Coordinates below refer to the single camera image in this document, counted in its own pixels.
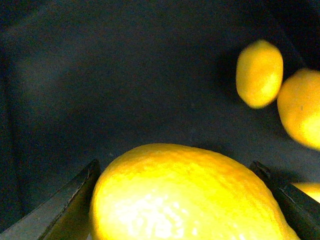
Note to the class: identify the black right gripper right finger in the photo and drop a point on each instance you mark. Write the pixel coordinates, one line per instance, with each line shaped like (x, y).
(301, 212)

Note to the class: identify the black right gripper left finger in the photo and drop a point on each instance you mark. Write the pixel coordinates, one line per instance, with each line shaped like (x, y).
(64, 216)

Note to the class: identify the large yellow lemon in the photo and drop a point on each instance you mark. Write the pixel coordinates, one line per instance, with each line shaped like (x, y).
(174, 192)

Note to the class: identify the yellow lemon right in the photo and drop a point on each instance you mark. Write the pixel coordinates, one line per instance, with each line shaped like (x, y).
(298, 106)

